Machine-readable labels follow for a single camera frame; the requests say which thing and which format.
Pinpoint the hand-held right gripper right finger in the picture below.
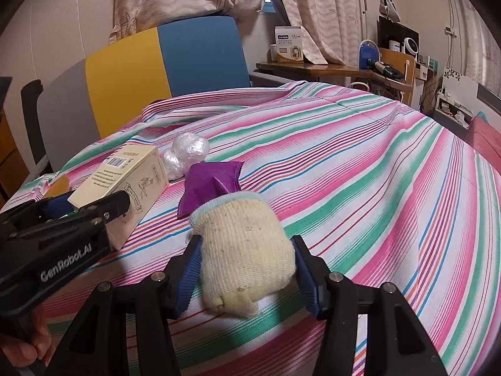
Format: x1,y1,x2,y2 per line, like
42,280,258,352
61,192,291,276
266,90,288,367
292,235,449,376

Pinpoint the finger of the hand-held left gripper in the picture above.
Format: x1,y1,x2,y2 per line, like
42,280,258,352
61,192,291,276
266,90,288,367
0,195,77,226
74,191,132,226

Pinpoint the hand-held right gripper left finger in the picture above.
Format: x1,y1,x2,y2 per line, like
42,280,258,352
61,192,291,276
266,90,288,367
49,235,204,376

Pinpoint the beige carton box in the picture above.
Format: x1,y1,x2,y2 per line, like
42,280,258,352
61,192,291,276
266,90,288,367
67,145,170,252

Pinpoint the cream knit glove roll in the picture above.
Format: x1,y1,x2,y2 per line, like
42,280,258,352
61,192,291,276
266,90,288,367
190,193,297,318

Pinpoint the person's left hand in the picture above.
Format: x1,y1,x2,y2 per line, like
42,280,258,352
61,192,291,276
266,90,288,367
0,301,54,376

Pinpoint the small yellow sponge cube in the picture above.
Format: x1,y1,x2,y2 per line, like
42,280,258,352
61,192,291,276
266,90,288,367
44,174,71,198

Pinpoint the purple sachet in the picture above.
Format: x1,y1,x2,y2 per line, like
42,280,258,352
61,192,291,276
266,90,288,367
177,160,245,220

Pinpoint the clear plastic wrap ball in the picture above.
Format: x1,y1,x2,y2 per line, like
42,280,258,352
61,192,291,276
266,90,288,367
162,133,211,183

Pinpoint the striped pink green tablecloth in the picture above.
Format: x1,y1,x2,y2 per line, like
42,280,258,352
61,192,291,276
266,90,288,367
0,80,501,376

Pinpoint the grey yellow blue chair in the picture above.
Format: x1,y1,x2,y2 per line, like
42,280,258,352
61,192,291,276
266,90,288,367
35,16,252,174

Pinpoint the wooden desk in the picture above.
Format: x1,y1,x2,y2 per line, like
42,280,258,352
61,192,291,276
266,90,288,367
255,61,416,89

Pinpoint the black hair dryer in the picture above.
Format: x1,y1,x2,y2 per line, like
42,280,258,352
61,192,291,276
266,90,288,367
366,58,405,83

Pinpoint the wooden chair back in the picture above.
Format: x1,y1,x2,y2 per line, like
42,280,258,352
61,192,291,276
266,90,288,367
379,48,416,104

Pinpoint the red blanket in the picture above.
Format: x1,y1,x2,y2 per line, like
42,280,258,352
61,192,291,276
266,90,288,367
467,112,501,175

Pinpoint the blue white appliance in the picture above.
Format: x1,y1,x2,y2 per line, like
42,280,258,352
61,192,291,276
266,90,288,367
359,39,381,66

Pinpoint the white labelled box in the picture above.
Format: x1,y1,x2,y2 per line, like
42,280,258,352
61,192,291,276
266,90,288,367
275,26,305,64

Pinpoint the white flower print box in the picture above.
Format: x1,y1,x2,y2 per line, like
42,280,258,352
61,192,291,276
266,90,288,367
436,66,481,116

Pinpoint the black monitor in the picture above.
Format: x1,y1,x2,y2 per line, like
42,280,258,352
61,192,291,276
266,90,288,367
377,19,420,53

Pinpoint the pink wavy print curtain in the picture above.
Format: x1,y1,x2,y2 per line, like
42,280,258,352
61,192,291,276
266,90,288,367
272,0,369,65

